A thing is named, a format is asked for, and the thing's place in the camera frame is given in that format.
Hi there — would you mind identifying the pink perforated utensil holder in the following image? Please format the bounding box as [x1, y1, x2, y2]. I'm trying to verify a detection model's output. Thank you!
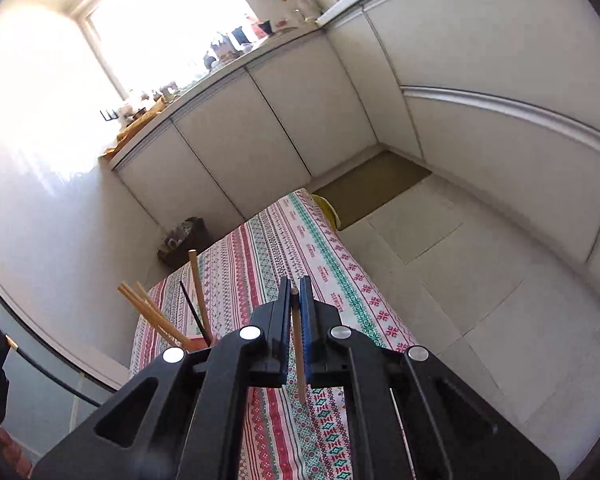
[182, 335, 218, 352]

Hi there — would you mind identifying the black chopstick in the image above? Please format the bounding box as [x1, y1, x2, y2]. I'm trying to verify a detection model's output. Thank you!
[178, 280, 212, 347]

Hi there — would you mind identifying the patterned woven tablecloth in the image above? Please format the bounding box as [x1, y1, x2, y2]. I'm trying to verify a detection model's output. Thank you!
[147, 188, 416, 479]

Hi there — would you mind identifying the dark trash bin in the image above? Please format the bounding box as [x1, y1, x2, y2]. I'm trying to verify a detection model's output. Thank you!
[157, 217, 213, 269]

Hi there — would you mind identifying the wooden chopstick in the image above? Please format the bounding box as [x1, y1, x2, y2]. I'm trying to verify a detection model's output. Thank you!
[290, 287, 306, 405]
[117, 282, 193, 351]
[132, 282, 188, 346]
[188, 249, 212, 346]

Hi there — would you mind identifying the brown floor mat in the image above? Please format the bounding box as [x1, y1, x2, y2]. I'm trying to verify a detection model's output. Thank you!
[314, 151, 430, 230]

